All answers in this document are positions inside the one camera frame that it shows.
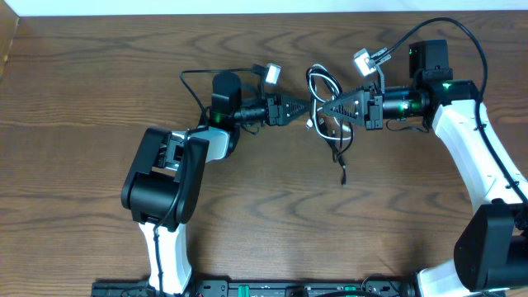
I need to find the black usb cable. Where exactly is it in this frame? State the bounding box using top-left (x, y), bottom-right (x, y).
top-left (305, 65), bottom-right (356, 186)

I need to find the white usb cable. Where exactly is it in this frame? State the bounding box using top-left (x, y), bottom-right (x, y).
top-left (304, 64), bottom-right (351, 142)

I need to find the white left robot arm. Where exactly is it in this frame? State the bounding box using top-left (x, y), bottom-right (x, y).
top-left (121, 65), bottom-right (310, 296)

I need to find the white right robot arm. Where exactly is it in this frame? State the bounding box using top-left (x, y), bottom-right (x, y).
top-left (323, 40), bottom-right (527, 296)

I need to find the black left camera cable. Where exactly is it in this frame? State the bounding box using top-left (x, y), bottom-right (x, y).
top-left (152, 68), bottom-right (265, 296)

